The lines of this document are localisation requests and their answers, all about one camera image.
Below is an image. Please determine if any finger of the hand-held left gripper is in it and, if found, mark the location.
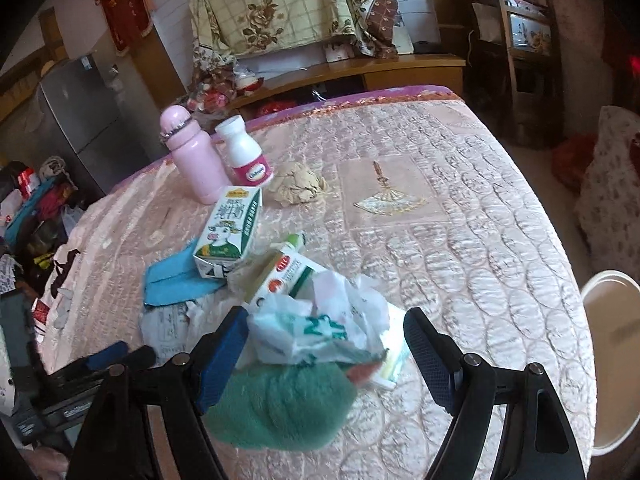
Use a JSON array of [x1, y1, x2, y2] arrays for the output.
[[82, 341, 130, 372], [125, 345, 158, 372]]

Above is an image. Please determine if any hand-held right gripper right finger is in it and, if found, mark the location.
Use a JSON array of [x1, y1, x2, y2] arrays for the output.
[[402, 306, 586, 480]]

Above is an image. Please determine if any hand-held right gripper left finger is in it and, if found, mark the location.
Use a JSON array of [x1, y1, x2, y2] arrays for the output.
[[65, 305, 251, 480]]

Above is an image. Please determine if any green towel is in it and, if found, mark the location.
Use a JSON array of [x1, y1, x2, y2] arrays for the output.
[[205, 355, 358, 448]]

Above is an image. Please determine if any white plastic bag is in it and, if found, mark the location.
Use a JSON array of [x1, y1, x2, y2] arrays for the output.
[[247, 267, 393, 366]]

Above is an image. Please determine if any white bucket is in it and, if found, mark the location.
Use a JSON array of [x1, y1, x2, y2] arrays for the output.
[[580, 270, 640, 456]]

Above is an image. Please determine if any white yellow flat packet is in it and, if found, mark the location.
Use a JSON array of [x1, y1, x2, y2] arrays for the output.
[[350, 305, 408, 391]]

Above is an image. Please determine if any crumpled printed paper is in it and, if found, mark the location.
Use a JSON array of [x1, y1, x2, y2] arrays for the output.
[[140, 297, 236, 361]]

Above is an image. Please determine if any blue cloth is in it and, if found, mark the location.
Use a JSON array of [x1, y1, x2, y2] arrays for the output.
[[144, 240, 228, 307]]

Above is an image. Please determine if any white black printed cloth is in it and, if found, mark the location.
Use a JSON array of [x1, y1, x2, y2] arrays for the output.
[[32, 245, 83, 331]]

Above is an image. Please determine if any pink bed quilt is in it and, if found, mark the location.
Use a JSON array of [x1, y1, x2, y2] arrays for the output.
[[37, 87, 598, 480]]

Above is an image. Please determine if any green white milk carton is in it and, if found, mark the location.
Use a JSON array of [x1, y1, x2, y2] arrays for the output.
[[192, 185, 264, 281]]

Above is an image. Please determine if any pile of bags and clothes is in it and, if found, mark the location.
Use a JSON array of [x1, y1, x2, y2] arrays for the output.
[[0, 155, 86, 291]]

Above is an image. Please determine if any crumpled beige paper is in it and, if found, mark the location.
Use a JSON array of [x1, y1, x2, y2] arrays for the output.
[[270, 161, 330, 207]]

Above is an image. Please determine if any white bottle pink label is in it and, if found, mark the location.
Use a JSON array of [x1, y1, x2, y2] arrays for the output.
[[215, 115, 276, 187]]

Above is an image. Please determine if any grey refrigerator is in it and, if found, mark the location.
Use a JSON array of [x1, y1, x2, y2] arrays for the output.
[[37, 52, 146, 196]]

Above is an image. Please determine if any red bag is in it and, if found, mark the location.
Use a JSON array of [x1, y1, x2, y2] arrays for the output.
[[550, 135, 601, 191]]

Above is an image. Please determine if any white floral quilt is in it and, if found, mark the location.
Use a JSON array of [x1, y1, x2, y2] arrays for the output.
[[572, 105, 640, 281]]

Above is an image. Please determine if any wooden chair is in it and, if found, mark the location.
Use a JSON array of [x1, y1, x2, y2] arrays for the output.
[[460, 0, 566, 148]]

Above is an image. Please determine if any floral printed box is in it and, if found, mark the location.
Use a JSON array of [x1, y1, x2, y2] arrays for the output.
[[507, 10, 553, 53]]

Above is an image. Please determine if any floral checked cloth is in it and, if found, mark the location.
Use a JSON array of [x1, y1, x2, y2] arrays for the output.
[[189, 0, 401, 61]]

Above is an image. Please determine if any red wall hanging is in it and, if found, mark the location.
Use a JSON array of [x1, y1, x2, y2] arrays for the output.
[[95, 0, 153, 56]]

